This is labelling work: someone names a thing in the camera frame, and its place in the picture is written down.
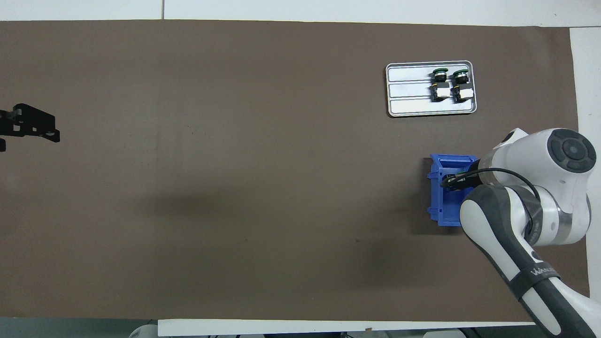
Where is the blue plastic storage bin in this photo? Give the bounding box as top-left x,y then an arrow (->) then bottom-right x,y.
426,154 -> 480,228

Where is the grey metal tray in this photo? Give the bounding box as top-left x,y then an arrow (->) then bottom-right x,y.
385,61 -> 478,118

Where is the brown paper table mat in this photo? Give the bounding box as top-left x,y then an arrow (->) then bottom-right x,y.
0,20 -> 591,323

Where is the green push button switch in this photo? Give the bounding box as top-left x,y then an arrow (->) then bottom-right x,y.
450,69 -> 474,103
430,68 -> 450,102

